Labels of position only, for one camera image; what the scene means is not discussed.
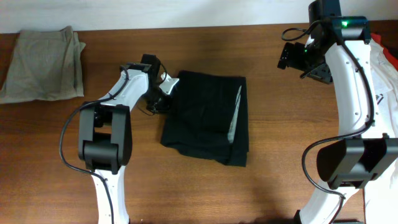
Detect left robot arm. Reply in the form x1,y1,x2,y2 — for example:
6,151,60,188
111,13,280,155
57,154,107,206
78,54,174,223

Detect white printed t-shirt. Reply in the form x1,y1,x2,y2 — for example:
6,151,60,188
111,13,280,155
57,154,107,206
364,40,397,224

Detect red garment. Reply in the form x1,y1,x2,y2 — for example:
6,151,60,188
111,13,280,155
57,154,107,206
371,33,397,70

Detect black shorts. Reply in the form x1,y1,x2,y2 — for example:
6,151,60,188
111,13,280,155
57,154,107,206
160,70,249,167

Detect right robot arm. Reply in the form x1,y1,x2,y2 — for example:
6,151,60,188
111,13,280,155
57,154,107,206
278,0,397,224

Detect folded beige shorts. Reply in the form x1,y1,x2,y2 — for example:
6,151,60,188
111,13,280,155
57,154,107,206
1,26,86,104

